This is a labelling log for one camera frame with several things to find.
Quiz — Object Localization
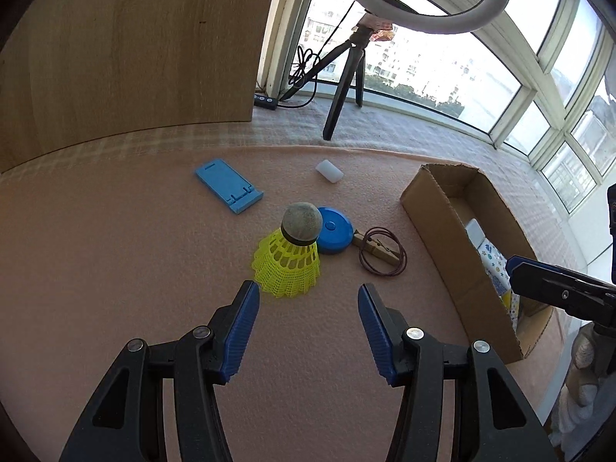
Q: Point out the white dotted tissue pack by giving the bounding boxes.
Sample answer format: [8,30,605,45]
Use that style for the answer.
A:
[478,238,520,330]

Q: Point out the wooden clothespin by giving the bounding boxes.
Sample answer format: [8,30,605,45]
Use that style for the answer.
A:
[352,231,401,266]

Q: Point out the brown rubber band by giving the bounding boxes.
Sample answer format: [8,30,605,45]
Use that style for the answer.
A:
[353,226,408,278]

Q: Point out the yellow plastic shuttlecock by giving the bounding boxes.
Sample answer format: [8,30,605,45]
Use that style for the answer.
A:
[252,203,323,298]

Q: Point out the small white plastic cap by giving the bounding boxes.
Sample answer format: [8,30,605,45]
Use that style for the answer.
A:
[315,160,343,184]

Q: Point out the white usb charger plug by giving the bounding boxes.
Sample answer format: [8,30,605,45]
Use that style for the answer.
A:
[465,218,487,249]

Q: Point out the right white gloved hand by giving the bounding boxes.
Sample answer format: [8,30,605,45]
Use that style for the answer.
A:
[549,322,615,461]

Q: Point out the cardboard box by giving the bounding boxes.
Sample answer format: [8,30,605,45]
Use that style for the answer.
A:
[401,164,552,364]

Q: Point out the plaid bed sheet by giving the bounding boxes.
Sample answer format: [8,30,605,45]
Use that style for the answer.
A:
[1,100,584,267]

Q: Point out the blue phone stand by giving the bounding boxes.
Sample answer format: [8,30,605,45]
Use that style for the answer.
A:
[195,159,263,215]

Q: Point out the black tripod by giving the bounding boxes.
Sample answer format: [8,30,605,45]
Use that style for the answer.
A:
[278,13,379,141]

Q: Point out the large wooden board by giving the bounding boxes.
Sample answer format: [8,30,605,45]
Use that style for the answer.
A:
[1,0,271,169]

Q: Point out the black inline cable remote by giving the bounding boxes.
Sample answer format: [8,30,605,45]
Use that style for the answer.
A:
[254,93,278,110]

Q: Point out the ring light black cable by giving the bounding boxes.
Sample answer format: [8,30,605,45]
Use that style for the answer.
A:
[275,0,410,110]

